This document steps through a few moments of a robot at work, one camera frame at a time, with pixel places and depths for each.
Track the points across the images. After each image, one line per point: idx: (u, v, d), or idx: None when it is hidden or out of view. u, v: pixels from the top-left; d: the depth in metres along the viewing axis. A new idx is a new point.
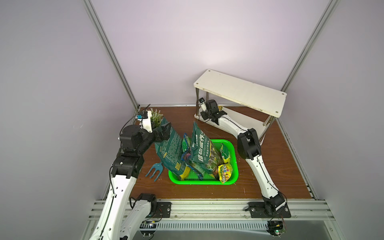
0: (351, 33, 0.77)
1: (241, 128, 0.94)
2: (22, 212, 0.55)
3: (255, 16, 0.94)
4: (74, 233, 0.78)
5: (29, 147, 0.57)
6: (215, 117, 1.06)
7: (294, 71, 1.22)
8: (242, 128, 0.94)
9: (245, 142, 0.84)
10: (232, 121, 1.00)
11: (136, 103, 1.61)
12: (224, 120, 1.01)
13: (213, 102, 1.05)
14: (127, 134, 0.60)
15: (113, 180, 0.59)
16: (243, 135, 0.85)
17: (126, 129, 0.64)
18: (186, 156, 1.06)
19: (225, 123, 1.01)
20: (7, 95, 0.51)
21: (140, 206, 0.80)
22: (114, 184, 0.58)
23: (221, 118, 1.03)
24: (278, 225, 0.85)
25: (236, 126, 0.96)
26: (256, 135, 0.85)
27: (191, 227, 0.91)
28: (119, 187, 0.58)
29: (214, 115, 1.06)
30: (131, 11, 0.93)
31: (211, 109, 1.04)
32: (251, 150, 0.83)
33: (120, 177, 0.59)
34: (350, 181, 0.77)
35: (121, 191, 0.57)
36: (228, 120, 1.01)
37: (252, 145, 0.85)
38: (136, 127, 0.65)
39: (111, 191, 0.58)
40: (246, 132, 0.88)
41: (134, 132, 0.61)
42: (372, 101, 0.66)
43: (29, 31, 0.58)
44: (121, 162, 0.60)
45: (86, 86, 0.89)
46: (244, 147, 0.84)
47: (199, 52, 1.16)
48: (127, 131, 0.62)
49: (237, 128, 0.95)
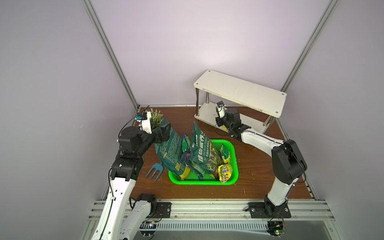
0: (350, 33, 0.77)
1: (274, 142, 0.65)
2: (23, 211, 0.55)
3: (255, 17, 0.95)
4: (74, 233, 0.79)
5: (29, 147, 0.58)
6: (236, 134, 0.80)
7: (294, 71, 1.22)
8: (276, 142, 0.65)
9: (285, 159, 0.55)
10: (260, 135, 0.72)
11: (136, 104, 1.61)
12: (250, 134, 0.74)
13: (236, 114, 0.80)
14: (126, 136, 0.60)
15: (112, 184, 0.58)
16: (279, 148, 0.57)
17: (124, 130, 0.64)
18: (186, 156, 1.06)
19: (253, 137, 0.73)
20: (7, 95, 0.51)
21: (140, 206, 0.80)
22: (113, 186, 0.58)
23: (243, 132, 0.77)
24: (278, 225, 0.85)
25: (267, 140, 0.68)
26: (298, 150, 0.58)
27: (191, 227, 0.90)
28: (118, 190, 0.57)
29: (236, 130, 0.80)
30: (131, 11, 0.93)
31: (233, 121, 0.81)
32: (294, 171, 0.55)
33: (119, 179, 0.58)
34: (350, 181, 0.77)
35: (120, 194, 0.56)
36: (255, 135, 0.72)
37: (293, 165, 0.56)
38: (135, 129, 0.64)
39: (110, 194, 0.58)
40: (282, 145, 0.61)
41: (133, 134, 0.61)
42: (372, 101, 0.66)
43: (30, 31, 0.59)
44: (120, 164, 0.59)
45: (86, 86, 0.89)
46: (284, 166, 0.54)
47: (199, 52, 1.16)
48: (126, 132, 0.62)
49: (267, 141, 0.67)
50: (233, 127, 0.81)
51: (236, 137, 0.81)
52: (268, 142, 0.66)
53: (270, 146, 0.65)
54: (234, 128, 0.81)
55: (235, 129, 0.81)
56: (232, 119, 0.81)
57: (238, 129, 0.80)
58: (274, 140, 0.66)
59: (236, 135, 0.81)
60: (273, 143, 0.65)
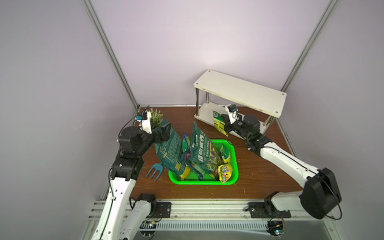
0: (350, 33, 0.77)
1: (307, 171, 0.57)
2: (23, 211, 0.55)
3: (255, 17, 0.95)
4: (74, 233, 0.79)
5: (29, 147, 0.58)
6: (255, 148, 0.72)
7: (294, 71, 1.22)
8: (309, 171, 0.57)
9: (321, 193, 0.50)
10: (286, 156, 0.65)
11: (136, 104, 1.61)
12: (275, 153, 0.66)
13: (256, 124, 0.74)
14: (126, 136, 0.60)
15: (112, 183, 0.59)
16: (314, 179, 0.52)
17: (125, 130, 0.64)
18: (186, 156, 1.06)
19: (279, 158, 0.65)
20: (8, 95, 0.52)
21: (140, 206, 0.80)
22: (113, 186, 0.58)
23: (265, 148, 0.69)
24: (278, 225, 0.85)
25: (297, 165, 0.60)
26: (335, 180, 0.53)
27: (191, 227, 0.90)
28: (118, 190, 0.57)
29: (254, 143, 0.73)
30: (131, 11, 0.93)
31: (252, 131, 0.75)
32: (329, 205, 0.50)
33: (119, 179, 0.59)
34: (350, 181, 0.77)
35: (120, 194, 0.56)
36: (280, 155, 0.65)
37: (330, 197, 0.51)
38: (135, 129, 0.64)
39: (111, 193, 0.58)
40: (316, 175, 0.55)
41: (134, 134, 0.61)
42: (372, 101, 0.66)
43: (30, 31, 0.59)
44: (120, 164, 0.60)
45: (86, 86, 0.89)
46: (319, 200, 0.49)
47: (199, 52, 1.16)
48: (126, 132, 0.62)
49: (298, 168, 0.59)
50: (251, 139, 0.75)
51: (253, 150, 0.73)
52: (299, 169, 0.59)
53: (303, 174, 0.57)
54: (252, 139, 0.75)
55: (253, 141, 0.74)
56: (252, 129, 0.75)
57: (257, 142, 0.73)
58: (307, 168, 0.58)
59: (254, 148, 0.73)
60: (305, 172, 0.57)
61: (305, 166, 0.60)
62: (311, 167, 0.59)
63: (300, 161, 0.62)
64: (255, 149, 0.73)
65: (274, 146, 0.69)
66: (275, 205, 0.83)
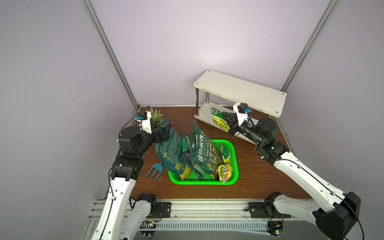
0: (351, 33, 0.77)
1: (333, 195, 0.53)
2: (23, 211, 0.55)
3: (255, 17, 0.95)
4: (74, 233, 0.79)
5: (29, 147, 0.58)
6: (268, 157, 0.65)
7: (294, 71, 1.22)
8: (335, 195, 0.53)
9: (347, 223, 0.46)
10: (309, 173, 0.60)
11: (136, 104, 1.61)
12: (296, 170, 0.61)
13: (273, 130, 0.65)
14: (126, 136, 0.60)
15: (112, 183, 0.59)
16: (341, 208, 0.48)
17: (124, 130, 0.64)
18: (186, 156, 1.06)
19: (299, 176, 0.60)
20: (9, 95, 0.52)
21: (140, 206, 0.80)
22: (113, 186, 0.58)
23: (284, 161, 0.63)
24: (278, 225, 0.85)
25: (321, 187, 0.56)
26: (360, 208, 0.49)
27: (191, 227, 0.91)
28: (118, 190, 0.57)
29: (268, 151, 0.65)
30: (131, 11, 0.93)
31: (268, 137, 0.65)
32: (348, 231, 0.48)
33: (119, 179, 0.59)
34: (350, 181, 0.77)
35: (120, 194, 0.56)
36: (302, 172, 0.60)
37: (351, 225, 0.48)
38: (135, 129, 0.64)
39: (111, 193, 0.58)
40: (344, 200, 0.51)
41: (134, 134, 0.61)
42: (372, 101, 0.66)
43: (29, 31, 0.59)
44: (120, 164, 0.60)
45: (86, 86, 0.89)
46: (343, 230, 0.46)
47: (199, 52, 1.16)
48: (126, 132, 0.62)
49: (322, 190, 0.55)
50: (264, 146, 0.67)
51: (266, 159, 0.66)
52: (324, 192, 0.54)
53: (329, 199, 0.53)
54: (265, 146, 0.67)
55: (268, 150, 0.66)
56: (267, 136, 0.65)
57: (272, 151, 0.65)
58: (333, 191, 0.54)
59: (268, 157, 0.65)
60: (331, 197, 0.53)
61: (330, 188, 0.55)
62: (336, 190, 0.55)
63: (324, 182, 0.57)
64: (269, 157, 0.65)
65: (294, 159, 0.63)
66: (277, 208, 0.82)
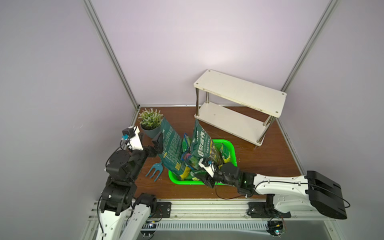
0: (350, 33, 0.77)
1: (300, 185, 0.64)
2: (23, 211, 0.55)
3: (255, 16, 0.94)
4: (74, 232, 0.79)
5: (29, 148, 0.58)
6: (250, 192, 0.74)
7: (294, 71, 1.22)
8: (302, 184, 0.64)
9: (325, 198, 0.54)
10: (274, 180, 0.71)
11: (136, 104, 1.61)
12: (270, 186, 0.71)
13: (234, 172, 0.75)
14: (114, 165, 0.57)
15: (101, 217, 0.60)
16: (313, 193, 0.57)
17: (114, 156, 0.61)
18: (186, 155, 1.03)
19: (275, 188, 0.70)
20: (9, 95, 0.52)
21: (138, 213, 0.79)
22: (103, 221, 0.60)
23: (258, 186, 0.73)
24: (278, 225, 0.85)
25: (291, 185, 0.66)
26: (325, 179, 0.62)
27: (191, 227, 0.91)
28: (108, 225, 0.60)
29: (245, 188, 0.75)
30: (130, 11, 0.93)
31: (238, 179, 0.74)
32: (336, 201, 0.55)
33: (108, 212, 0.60)
34: (350, 182, 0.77)
35: (110, 229, 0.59)
36: (270, 184, 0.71)
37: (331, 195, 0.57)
38: (125, 154, 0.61)
39: (100, 228, 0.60)
40: (310, 183, 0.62)
41: (123, 163, 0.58)
42: (372, 101, 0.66)
43: (29, 31, 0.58)
44: (109, 194, 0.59)
45: (86, 86, 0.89)
46: (329, 204, 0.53)
47: (199, 52, 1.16)
48: (116, 160, 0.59)
49: (294, 187, 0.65)
50: (241, 185, 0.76)
51: (249, 194, 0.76)
52: (296, 188, 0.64)
53: (301, 190, 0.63)
54: (242, 185, 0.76)
55: (244, 187, 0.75)
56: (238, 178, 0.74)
57: (246, 185, 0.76)
58: (299, 182, 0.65)
59: (250, 193, 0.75)
60: (301, 188, 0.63)
61: (296, 181, 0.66)
62: (300, 179, 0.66)
63: (290, 180, 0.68)
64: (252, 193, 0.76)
65: (262, 178, 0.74)
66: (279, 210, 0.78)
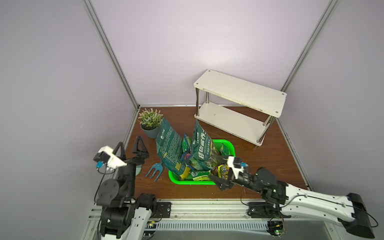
0: (351, 33, 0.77)
1: (344, 206, 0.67)
2: (23, 210, 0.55)
3: (255, 16, 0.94)
4: (74, 232, 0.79)
5: (29, 147, 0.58)
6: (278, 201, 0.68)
7: (294, 71, 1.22)
8: (347, 206, 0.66)
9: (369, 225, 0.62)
10: (312, 196, 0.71)
11: (136, 104, 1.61)
12: (307, 200, 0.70)
13: (273, 180, 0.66)
14: (104, 199, 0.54)
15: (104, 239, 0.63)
16: (363, 218, 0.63)
17: (101, 188, 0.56)
18: (186, 156, 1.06)
19: (312, 203, 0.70)
20: (9, 95, 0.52)
21: (138, 219, 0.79)
22: None
23: (294, 199, 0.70)
24: (278, 225, 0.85)
25: (334, 205, 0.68)
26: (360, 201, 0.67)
27: (191, 227, 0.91)
28: None
29: (274, 197, 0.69)
30: (130, 11, 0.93)
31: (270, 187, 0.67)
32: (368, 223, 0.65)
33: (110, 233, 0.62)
34: (350, 182, 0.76)
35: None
36: (309, 199, 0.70)
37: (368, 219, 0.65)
38: (114, 184, 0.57)
39: None
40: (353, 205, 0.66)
41: (113, 196, 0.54)
42: (372, 101, 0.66)
43: (29, 31, 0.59)
44: (108, 219, 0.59)
45: (86, 86, 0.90)
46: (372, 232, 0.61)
47: (199, 52, 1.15)
48: (104, 192, 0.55)
49: (337, 208, 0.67)
50: (270, 194, 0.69)
51: (277, 203, 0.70)
52: (339, 208, 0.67)
53: (345, 212, 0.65)
54: (271, 194, 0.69)
55: (273, 196, 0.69)
56: (271, 187, 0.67)
57: (276, 194, 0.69)
58: (343, 203, 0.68)
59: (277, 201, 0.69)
60: (346, 209, 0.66)
61: (338, 201, 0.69)
62: (342, 199, 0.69)
63: (331, 199, 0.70)
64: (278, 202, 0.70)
65: (298, 192, 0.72)
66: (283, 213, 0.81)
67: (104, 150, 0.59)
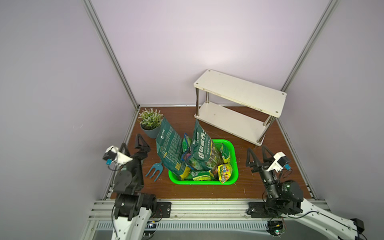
0: (351, 33, 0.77)
1: (350, 229, 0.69)
2: (23, 210, 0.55)
3: (255, 16, 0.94)
4: (74, 232, 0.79)
5: (29, 147, 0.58)
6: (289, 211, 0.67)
7: (294, 71, 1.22)
8: (352, 229, 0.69)
9: None
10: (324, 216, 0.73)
11: (136, 104, 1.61)
12: (318, 216, 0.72)
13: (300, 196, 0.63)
14: (120, 187, 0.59)
15: (115, 223, 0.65)
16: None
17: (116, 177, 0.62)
18: (186, 156, 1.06)
19: (321, 221, 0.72)
20: (9, 95, 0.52)
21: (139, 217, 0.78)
22: (116, 227, 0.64)
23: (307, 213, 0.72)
24: (278, 225, 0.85)
25: (341, 226, 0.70)
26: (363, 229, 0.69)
27: (191, 227, 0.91)
28: (121, 230, 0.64)
29: (287, 206, 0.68)
30: (130, 10, 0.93)
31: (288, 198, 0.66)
32: None
33: (121, 218, 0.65)
34: (350, 182, 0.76)
35: (123, 233, 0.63)
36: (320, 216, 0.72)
37: None
38: (128, 174, 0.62)
39: (114, 234, 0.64)
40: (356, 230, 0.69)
41: (128, 184, 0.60)
42: (372, 101, 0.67)
43: (29, 31, 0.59)
44: (121, 203, 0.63)
45: (86, 86, 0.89)
46: None
47: (199, 52, 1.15)
48: (120, 181, 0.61)
49: (344, 229, 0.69)
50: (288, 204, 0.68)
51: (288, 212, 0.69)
52: (345, 230, 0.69)
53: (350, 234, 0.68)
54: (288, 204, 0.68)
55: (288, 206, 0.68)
56: (293, 201, 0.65)
57: (290, 206, 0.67)
58: (349, 226, 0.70)
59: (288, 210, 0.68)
60: (351, 232, 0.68)
61: (345, 223, 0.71)
62: (348, 221, 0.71)
63: (339, 220, 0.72)
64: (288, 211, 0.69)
65: (311, 207, 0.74)
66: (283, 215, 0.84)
67: (110, 148, 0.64)
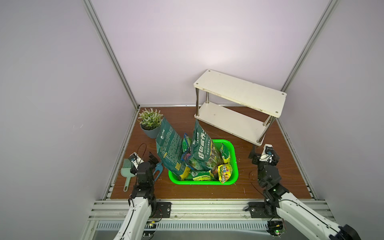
0: (351, 33, 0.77)
1: (328, 227, 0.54)
2: (23, 210, 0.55)
3: (255, 16, 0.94)
4: (74, 232, 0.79)
5: (29, 147, 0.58)
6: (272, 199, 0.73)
7: (294, 71, 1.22)
8: (330, 227, 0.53)
9: None
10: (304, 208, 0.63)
11: (136, 104, 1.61)
12: (296, 207, 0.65)
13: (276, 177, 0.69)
14: (141, 170, 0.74)
15: (133, 200, 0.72)
16: None
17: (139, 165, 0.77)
18: (186, 156, 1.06)
19: (300, 213, 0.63)
20: (9, 95, 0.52)
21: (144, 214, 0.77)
22: (134, 202, 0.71)
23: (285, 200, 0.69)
24: (278, 225, 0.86)
25: (318, 221, 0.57)
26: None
27: (191, 227, 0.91)
28: (138, 204, 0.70)
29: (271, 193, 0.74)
30: (130, 10, 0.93)
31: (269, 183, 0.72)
32: None
33: (137, 198, 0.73)
34: (350, 182, 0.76)
35: (139, 207, 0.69)
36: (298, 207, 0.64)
37: None
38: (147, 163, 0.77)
39: (130, 208, 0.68)
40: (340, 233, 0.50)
41: (147, 168, 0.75)
42: (372, 101, 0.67)
43: (29, 31, 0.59)
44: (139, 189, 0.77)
45: (86, 85, 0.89)
46: None
47: (198, 52, 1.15)
48: (141, 166, 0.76)
49: (319, 224, 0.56)
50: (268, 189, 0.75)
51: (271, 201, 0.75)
52: (320, 225, 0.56)
53: (324, 232, 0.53)
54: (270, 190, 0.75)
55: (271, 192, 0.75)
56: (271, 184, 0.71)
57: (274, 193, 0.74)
58: (328, 224, 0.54)
59: (272, 199, 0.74)
60: (327, 229, 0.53)
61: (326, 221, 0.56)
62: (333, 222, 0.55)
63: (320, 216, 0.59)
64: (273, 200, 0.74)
65: (291, 197, 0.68)
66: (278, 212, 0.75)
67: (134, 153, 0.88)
